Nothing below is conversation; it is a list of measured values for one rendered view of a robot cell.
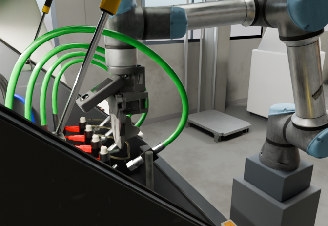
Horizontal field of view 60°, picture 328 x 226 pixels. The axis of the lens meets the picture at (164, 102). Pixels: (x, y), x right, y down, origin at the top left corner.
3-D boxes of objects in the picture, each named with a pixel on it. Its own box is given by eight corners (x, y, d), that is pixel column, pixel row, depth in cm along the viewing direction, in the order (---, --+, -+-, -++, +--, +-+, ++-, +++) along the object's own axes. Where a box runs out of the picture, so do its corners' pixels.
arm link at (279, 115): (283, 129, 116) (288, 97, 112) (309, 143, 104) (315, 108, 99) (258, 133, 112) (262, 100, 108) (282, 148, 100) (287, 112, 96)
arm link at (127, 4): (143, -4, 61) (103, -5, 58) (144, 48, 64) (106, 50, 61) (135, -2, 68) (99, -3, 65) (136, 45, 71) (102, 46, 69)
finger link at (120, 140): (142, 149, 73) (141, 115, 70) (120, 154, 70) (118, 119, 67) (137, 144, 75) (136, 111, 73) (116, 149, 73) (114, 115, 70)
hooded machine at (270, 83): (242, 113, 429) (251, 14, 386) (270, 107, 461) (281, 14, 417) (287, 131, 365) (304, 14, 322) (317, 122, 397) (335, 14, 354)
